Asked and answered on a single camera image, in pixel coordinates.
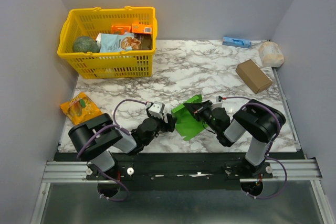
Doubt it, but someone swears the green paper box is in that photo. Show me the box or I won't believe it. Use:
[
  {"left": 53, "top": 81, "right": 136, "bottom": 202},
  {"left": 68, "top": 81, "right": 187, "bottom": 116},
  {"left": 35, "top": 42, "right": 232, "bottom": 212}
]
[{"left": 171, "top": 94, "right": 204, "bottom": 141}]

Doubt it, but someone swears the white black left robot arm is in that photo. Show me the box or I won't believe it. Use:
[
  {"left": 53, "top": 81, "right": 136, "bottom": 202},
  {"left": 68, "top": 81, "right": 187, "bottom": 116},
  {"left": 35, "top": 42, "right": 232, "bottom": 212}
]
[{"left": 68, "top": 113, "right": 177, "bottom": 179}]

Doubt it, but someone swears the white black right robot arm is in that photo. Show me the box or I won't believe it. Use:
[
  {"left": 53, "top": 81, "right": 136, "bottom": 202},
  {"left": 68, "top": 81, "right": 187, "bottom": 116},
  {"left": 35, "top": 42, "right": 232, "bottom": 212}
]
[{"left": 184, "top": 99, "right": 286, "bottom": 178}]

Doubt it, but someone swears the brown cardboard box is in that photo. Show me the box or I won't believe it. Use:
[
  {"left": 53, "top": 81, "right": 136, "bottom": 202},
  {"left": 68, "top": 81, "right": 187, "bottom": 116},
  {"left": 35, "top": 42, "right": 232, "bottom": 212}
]
[{"left": 236, "top": 59, "right": 273, "bottom": 94}]

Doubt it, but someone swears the light blue carton box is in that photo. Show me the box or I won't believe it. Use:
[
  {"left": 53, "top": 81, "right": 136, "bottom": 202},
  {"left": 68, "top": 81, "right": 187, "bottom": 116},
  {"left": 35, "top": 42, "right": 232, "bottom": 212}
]
[{"left": 222, "top": 36, "right": 251, "bottom": 48}]

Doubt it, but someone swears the orange barcode box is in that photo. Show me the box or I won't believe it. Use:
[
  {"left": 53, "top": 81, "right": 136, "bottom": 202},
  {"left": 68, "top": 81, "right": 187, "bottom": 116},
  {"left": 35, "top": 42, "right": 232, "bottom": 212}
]
[{"left": 131, "top": 23, "right": 153, "bottom": 35}]

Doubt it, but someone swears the orange snack box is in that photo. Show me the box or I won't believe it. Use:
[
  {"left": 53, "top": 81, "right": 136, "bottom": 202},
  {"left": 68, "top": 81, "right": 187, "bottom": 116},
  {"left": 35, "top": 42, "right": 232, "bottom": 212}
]
[{"left": 111, "top": 25, "right": 131, "bottom": 35}]

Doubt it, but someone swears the orange candy bag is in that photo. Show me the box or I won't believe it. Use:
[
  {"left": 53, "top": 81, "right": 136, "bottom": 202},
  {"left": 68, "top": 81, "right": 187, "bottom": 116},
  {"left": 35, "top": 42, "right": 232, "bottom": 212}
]
[{"left": 60, "top": 92, "right": 102, "bottom": 125}]

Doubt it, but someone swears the beige wrapped paper bag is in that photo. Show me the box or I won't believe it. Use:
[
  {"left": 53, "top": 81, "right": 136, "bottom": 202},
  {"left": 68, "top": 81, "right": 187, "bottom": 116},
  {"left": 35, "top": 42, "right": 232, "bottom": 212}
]
[{"left": 259, "top": 41, "right": 284, "bottom": 68}]

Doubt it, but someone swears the light blue snack pouch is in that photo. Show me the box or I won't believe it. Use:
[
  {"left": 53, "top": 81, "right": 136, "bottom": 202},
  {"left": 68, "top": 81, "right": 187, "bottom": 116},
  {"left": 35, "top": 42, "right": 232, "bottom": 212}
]
[{"left": 96, "top": 33, "right": 141, "bottom": 53}]

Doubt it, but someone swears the green round melon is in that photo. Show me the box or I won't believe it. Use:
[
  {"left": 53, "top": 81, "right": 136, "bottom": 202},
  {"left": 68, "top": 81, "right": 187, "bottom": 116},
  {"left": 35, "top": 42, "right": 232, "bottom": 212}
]
[{"left": 72, "top": 36, "right": 100, "bottom": 53}]

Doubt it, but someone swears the yellow plastic shopping basket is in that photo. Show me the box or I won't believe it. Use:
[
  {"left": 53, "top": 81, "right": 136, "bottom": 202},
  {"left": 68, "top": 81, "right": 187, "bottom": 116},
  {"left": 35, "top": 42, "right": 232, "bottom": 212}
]
[{"left": 57, "top": 6, "right": 158, "bottom": 79}]

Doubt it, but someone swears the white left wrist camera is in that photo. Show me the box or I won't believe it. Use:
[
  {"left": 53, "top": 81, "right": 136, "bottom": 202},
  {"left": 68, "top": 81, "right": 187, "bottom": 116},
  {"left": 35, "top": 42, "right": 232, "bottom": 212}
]
[{"left": 146, "top": 101, "right": 165, "bottom": 120}]

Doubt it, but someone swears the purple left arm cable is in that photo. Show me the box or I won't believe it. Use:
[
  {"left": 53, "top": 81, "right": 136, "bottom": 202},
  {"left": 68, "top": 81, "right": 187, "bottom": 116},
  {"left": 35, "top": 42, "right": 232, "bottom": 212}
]
[{"left": 76, "top": 99, "right": 150, "bottom": 161}]

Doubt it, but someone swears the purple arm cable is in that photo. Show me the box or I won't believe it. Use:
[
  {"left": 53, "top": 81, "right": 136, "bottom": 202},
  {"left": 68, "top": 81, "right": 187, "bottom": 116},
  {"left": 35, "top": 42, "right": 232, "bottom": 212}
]
[
  {"left": 76, "top": 99, "right": 150, "bottom": 161},
  {"left": 222, "top": 96, "right": 288, "bottom": 200}
]

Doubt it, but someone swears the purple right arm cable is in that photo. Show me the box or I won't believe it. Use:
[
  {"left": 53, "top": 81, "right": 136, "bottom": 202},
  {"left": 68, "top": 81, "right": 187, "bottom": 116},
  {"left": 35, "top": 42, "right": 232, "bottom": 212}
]
[{"left": 222, "top": 96, "right": 288, "bottom": 200}]

